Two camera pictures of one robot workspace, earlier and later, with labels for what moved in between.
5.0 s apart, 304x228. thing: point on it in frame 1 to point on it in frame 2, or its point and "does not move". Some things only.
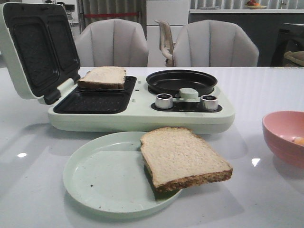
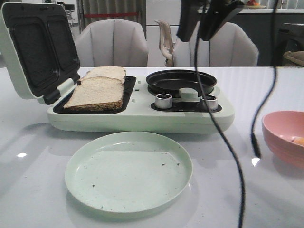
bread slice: (176, 157) to (96, 93)
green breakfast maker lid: (39, 42) does not move
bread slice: (103, 77) does not move
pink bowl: (283, 132) does not move
